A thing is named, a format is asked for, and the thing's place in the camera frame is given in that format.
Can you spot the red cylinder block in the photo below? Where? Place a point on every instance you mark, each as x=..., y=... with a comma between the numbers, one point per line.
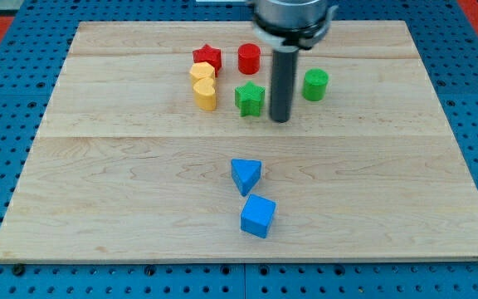
x=249, y=58

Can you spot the yellow hexagon block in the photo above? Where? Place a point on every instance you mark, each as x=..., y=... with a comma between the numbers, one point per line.
x=201, y=70

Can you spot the light wooden board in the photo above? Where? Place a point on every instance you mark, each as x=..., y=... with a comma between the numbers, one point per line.
x=127, y=169

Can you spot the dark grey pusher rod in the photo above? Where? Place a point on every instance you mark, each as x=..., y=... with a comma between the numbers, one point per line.
x=283, y=73

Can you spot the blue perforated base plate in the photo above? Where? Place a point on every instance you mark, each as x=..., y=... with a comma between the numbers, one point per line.
x=31, y=54

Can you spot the red star block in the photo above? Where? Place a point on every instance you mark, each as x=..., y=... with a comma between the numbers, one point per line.
x=209, y=54

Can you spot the blue cube block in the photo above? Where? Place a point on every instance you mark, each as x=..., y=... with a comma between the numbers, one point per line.
x=257, y=215

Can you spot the green cylinder block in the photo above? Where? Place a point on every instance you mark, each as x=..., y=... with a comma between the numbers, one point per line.
x=315, y=84

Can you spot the green star block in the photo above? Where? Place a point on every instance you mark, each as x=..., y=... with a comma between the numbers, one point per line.
x=249, y=99

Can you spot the yellow heart block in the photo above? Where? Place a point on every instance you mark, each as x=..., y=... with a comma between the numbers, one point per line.
x=205, y=95

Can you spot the blue triangle block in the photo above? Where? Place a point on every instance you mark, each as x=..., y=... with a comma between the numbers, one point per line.
x=245, y=174

